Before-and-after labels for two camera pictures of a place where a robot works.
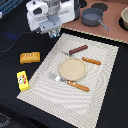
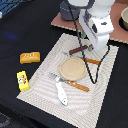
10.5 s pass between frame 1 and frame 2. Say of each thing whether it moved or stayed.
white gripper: moved
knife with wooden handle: stayed
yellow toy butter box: stayed
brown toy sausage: stayed
